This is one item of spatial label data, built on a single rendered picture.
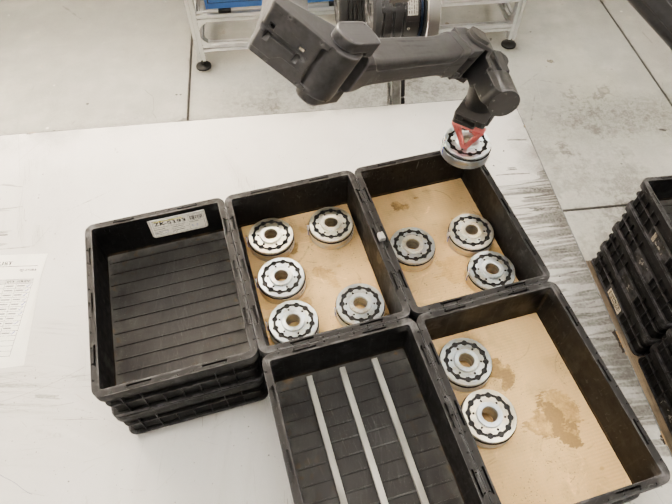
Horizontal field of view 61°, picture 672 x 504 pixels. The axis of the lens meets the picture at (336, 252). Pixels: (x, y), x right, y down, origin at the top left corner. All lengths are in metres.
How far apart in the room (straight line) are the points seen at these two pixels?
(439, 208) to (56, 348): 0.95
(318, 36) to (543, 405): 0.80
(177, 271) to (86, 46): 2.40
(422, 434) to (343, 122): 1.01
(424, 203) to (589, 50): 2.28
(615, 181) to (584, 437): 1.80
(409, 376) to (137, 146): 1.07
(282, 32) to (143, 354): 0.73
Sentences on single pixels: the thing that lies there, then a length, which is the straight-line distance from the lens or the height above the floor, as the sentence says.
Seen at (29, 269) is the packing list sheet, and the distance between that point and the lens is 1.61.
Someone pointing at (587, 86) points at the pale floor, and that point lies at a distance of 3.29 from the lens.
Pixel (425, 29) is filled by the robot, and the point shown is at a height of 1.13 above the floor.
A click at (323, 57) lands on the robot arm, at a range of 0.74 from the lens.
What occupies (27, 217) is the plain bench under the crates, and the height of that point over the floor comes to 0.70.
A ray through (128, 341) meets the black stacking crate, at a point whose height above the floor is 0.83.
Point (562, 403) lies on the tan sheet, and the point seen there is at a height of 0.83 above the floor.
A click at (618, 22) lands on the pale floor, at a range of 3.84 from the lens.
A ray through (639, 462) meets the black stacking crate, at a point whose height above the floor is 0.89.
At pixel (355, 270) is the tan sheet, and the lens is 1.26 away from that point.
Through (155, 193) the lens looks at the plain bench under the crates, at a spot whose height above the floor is 0.70.
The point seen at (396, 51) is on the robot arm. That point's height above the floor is 1.38.
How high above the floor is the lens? 1.89
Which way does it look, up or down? 55 degrees down
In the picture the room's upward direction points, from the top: straight up
